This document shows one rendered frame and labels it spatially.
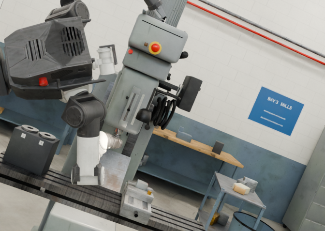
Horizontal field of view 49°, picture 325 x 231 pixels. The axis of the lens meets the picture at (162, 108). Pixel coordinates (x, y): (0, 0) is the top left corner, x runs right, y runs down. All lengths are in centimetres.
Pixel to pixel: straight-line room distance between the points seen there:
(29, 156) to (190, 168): 474
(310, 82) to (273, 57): 84
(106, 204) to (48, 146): 43
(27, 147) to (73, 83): 68
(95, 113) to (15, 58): 35
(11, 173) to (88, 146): 64
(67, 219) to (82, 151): 50
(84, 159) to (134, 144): 93
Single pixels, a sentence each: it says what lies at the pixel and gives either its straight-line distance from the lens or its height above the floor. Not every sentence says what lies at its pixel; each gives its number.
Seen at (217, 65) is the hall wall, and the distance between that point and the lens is 632.
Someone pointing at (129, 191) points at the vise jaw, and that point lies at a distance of 195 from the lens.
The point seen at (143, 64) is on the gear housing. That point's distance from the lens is 180.
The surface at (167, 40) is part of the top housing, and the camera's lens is 171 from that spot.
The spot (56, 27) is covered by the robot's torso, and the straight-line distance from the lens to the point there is 138.
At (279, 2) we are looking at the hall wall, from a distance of 676.
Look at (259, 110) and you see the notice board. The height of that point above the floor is 181.
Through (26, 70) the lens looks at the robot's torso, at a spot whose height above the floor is 148.
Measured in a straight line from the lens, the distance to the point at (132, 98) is 180.
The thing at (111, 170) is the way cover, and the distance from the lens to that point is 233.
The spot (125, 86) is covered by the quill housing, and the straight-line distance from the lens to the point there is 183.
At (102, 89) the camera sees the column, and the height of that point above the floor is 143.
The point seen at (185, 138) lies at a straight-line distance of 567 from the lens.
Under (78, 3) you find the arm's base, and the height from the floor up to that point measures 179.
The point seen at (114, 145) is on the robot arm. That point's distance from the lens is 187.
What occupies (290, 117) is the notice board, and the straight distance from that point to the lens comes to 686.
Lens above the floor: 163
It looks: 4 degrees down
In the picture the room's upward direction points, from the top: 23 degrees clockwise
